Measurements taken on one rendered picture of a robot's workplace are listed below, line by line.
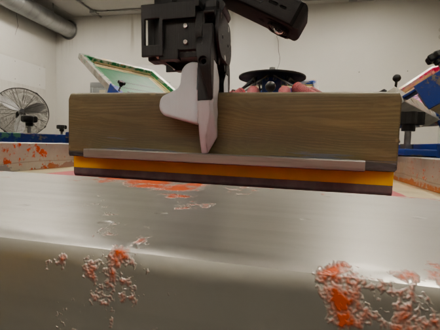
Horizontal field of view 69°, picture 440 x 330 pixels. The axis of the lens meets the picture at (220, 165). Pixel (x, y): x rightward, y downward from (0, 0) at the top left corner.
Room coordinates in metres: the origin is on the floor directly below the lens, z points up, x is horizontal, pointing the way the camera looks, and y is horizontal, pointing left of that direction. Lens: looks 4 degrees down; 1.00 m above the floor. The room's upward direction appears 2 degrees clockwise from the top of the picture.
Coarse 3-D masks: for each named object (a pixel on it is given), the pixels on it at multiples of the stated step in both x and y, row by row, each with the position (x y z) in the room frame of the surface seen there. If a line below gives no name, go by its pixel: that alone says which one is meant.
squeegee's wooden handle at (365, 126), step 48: (96, 96) 0.37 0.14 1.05; (144, 96) 0.36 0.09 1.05; (240, 96) 0.33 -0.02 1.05; (288, 96) 0.32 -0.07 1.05; (336, 96) 0.31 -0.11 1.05; (384, 96) 0.30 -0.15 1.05; (96, 144) 0.37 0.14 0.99; (144, 144) 0.36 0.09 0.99; (192, 144) 0.34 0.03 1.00; (240, 144) 0.33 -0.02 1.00; (288, 144) 0.32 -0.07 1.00; (336, 144) 0.31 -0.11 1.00; (384, 144) 0.30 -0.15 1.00
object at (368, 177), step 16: (80, 160) 0.39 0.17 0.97; (96, 160) 0.38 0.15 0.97; (112, 160) 0.38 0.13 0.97; (128, 160) 0.37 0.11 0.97; (144, 160) 0.37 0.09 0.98; (240, 176) 0.34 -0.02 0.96; (256, 176) 0.34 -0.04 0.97; (272, 176) 0.33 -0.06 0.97; (288, 176) 0.33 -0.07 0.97; (304, 176) 0.33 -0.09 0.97; (320, 176) 0.32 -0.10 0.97; (336, 176) 0.32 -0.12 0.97; (352, 176) 0.31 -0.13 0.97; (368, 176) 0.31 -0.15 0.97; (384, 176) 0.31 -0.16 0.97
